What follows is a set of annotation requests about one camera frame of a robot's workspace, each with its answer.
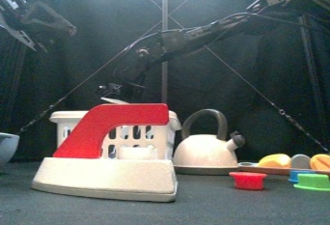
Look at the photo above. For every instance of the light blue toy bowl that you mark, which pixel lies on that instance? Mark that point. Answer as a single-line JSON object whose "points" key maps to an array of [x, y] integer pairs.
{"points": [[6, 148]]}

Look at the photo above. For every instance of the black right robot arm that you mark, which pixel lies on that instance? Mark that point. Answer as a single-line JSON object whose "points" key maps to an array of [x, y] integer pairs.
{"points": [[192, 39]]}

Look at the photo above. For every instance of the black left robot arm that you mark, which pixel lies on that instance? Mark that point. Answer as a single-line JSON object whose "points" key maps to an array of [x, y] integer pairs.
{"points": [[10, 0]]}

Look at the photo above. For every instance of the white plastic laundry basket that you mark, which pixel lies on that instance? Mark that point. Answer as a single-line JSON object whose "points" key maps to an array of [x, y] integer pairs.
{"points": [[64, 117]]}

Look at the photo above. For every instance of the wooden toy board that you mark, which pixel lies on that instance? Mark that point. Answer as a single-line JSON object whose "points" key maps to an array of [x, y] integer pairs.
{"points": [[266, 170]]}

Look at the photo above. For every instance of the yellow toy food piece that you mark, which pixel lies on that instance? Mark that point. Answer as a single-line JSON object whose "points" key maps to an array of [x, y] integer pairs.
{"points": [[274, 161]]}

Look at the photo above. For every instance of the grey toy food piece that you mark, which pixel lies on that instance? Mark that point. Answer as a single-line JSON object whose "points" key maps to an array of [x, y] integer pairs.
{"points": [[300, 162]]}

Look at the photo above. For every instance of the blue toy block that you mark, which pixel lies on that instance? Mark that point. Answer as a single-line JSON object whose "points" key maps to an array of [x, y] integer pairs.
{"points": [[296, 174]]}

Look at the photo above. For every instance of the orange toy food piece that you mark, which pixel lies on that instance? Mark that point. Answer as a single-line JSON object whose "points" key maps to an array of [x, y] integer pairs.
{"points": [[320, 162]]}

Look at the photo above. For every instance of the green toy block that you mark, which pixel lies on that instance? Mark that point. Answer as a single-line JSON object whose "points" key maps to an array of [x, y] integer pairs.
{"points": [[315, 182]]}

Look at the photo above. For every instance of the grey metal frame pole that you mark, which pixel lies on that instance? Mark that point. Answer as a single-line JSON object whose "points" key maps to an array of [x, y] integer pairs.
{"points": [[164, 3]]}

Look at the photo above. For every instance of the black metal frame post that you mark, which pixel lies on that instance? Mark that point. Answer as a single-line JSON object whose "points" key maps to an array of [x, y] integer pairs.
{"points": [[310, 74]]}

